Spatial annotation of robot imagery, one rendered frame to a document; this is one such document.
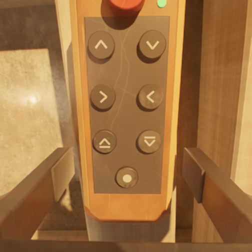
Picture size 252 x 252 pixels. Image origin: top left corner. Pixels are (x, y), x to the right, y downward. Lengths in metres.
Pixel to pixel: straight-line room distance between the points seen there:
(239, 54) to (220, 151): 0.10
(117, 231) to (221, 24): 0.25
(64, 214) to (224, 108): 0.43
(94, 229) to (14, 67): 0.34
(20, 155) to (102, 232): 0.30
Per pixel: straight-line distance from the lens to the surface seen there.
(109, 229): 0.23
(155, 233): 0.23
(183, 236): 0.50
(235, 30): 0.21
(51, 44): 0.40
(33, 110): 0.42
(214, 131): 0.24
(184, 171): 0.16
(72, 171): 0.17
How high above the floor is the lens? 0.36
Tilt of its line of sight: 75 degrees down
